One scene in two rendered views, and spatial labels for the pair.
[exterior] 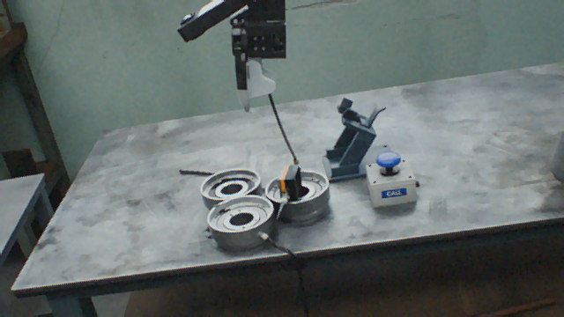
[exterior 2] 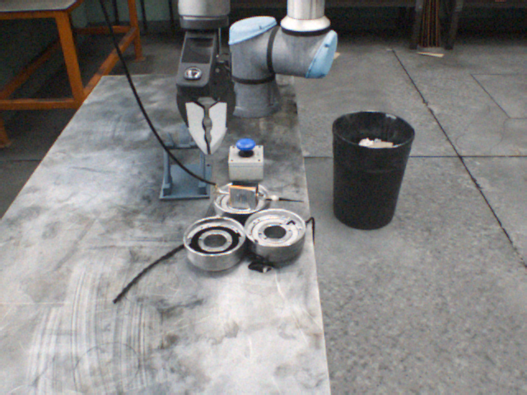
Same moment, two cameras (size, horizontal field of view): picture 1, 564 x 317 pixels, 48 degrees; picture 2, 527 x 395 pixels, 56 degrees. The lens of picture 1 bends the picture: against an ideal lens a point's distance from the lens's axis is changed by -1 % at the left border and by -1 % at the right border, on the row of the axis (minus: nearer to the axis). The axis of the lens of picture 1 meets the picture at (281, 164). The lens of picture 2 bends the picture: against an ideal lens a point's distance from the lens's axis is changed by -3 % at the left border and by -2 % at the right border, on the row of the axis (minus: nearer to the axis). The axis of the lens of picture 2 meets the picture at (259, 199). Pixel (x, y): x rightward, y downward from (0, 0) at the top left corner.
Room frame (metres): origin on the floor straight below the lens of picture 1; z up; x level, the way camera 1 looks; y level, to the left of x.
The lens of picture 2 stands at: (0.92, 0.76, 1.38)
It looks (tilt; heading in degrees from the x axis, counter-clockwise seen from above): 35 degrees down; 267
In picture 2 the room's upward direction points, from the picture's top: 1 degrees counter-clockwise
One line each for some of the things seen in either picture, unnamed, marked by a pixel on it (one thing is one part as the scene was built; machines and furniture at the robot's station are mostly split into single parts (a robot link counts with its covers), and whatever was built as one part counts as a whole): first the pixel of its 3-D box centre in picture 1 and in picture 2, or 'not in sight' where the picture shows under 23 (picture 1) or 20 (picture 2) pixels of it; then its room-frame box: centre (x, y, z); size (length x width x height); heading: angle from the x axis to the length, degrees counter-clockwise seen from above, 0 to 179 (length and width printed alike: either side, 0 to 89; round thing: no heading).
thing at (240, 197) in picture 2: (286, 182); (243, 197); (0.91, 0.00, 0.85); 0.05 x 0.02 x 0.04; 163
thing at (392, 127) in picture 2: not in sight; (367, 172); (0.35, -1.07, 0.21); 0.34 x 0.34 x 0.43
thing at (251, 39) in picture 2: not in sight; (255, 45); (0.85, -0.50, 0.97); 0.13 x 0.12 x 0.14; 154
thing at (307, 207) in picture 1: (298, 196); (242, 205); (0.91, -0.02, 0.82); 0.10 x 0.10 x 0.04
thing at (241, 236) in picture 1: (242, 224); (274, 235); (0.86, 0.08, 0.82); 0.10 x 0.10 x 0.04
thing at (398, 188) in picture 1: (393, 181); (246, 160); (0.89, -0.18, 0.82); 0.08 x 0.07 x 0.05; 86
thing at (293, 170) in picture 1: (290, 190); (258, 195); (0.88, -0.01, 0.85); 0.17 x 0.02 x 0.04; 163
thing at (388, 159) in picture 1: (389, 168); (245, 151); (0.89, -0.17, 0.85); 0.04 x 0.04 x 0.05
